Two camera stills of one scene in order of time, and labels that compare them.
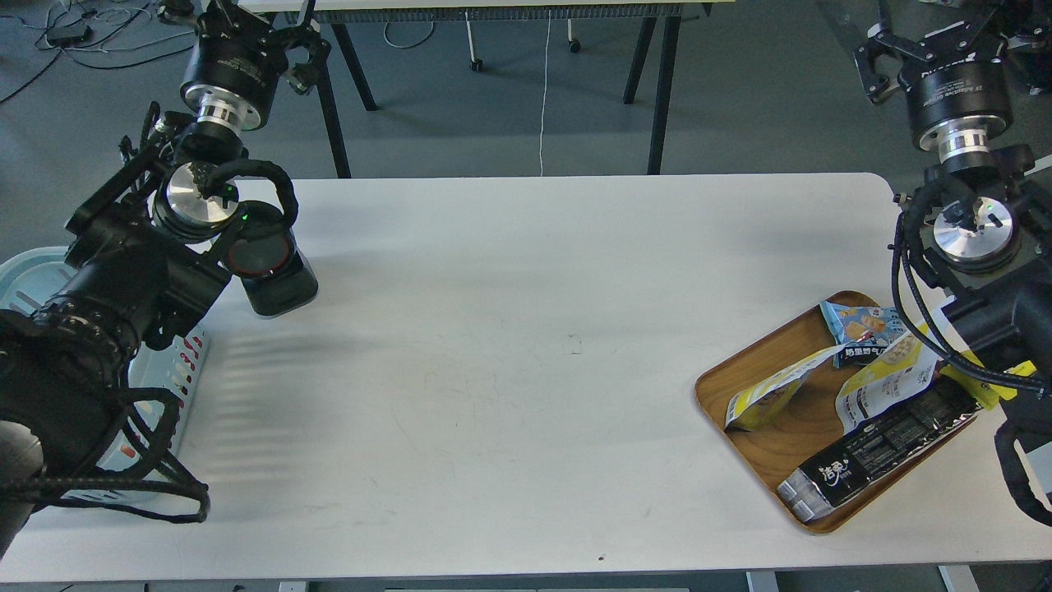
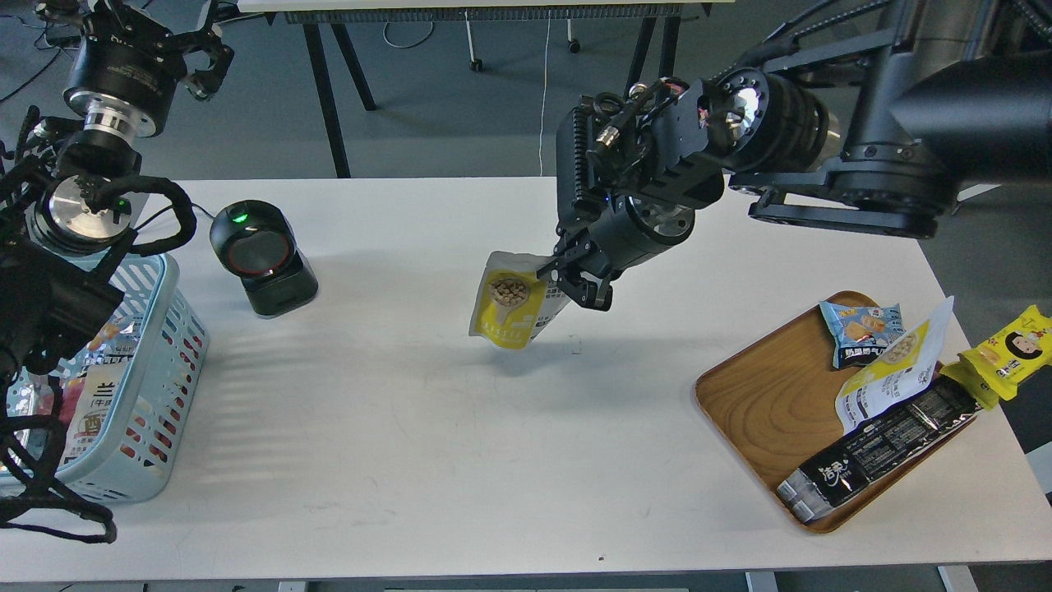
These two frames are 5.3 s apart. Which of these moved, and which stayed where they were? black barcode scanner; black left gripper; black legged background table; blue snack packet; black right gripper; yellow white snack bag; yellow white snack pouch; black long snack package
Moved: black left gripper; yellow white snack pouch; black right gripper
Stayed: black legged background table; black long snack package; blue snack packet; yellow white snack bag; black barcode scanner
